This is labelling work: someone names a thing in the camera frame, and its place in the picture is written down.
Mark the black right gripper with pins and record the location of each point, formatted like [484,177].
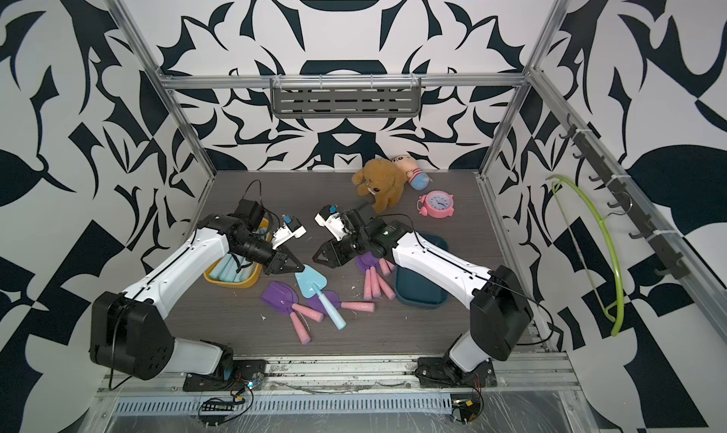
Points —
[331,257]

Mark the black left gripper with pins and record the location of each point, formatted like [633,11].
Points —
[280,266]

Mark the light blue shovel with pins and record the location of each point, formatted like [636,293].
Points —
[231,269]
[311,284]

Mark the purple shovel pink handle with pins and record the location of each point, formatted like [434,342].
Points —
[376,286]
[335,300]
[283,299]
[300,329]
[368,260]

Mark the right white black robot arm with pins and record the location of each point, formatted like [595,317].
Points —
[500,312]

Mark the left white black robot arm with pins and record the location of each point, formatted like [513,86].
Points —
[129,333]

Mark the yellow plastic storage box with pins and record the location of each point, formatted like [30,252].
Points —
[222,225]

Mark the dark teal storage box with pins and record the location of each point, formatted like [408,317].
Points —
[414,290]

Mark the brown plush dog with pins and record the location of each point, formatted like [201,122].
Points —
[383,180]

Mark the small pig doll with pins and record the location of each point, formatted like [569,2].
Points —
[415,176]

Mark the pink alarm clock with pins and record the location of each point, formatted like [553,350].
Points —
[436,204]

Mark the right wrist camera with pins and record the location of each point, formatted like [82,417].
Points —
[331,219]

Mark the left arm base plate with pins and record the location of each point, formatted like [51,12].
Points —
[235,375]

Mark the white perforated cable duct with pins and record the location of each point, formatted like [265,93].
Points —
[430,403]

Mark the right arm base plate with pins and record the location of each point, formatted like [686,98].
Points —
[441,373]

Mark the grey metal wall shelf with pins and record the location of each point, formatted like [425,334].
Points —
[345,96]

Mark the black wall hook rail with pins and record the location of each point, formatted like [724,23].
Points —
[625,202]

